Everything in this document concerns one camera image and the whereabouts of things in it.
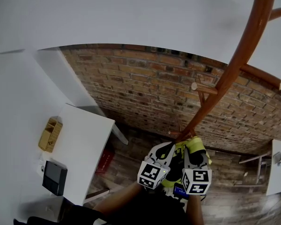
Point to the small white grey device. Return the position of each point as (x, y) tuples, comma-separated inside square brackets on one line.
[(277, 158)]

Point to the person's right forearm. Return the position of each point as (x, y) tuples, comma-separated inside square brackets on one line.
[(195, 210)]

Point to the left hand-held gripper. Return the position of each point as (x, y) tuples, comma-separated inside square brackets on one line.
[(151, 174)]

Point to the light wooden frame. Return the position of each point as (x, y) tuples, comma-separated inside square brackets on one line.
[(255, 159)]

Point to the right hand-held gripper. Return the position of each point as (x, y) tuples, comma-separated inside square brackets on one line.
[(197, 180)]

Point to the yellow-green black backpack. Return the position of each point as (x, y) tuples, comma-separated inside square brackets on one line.
[(194, 144)]

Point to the wooden coat stand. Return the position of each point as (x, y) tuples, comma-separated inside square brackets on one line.
[(243, 46)]

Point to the person's left forearm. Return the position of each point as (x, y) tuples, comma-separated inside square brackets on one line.
[(119, 198)]

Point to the red box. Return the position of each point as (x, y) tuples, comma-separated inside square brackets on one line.
[(104, 162)]

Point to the small white table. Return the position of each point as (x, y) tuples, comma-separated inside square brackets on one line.
[(279, 179)]

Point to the person's black clothing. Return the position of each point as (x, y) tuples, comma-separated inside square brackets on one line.
[(135, 213)]

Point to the wooden desk organizer box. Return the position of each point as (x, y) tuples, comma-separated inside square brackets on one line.
[(50, 135)]

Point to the white desk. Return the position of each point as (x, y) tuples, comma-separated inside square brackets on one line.
[(84, 144)]

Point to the black box with grey lid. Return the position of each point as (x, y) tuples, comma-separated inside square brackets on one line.
[(53, 178)]

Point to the small white round gadget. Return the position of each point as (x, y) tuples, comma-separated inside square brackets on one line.
[(41, 167)]

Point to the small black screen device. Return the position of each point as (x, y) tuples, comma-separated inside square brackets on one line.
[(179, 191)]

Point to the white wall socket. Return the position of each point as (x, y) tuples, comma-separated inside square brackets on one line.
[(48, 209)]

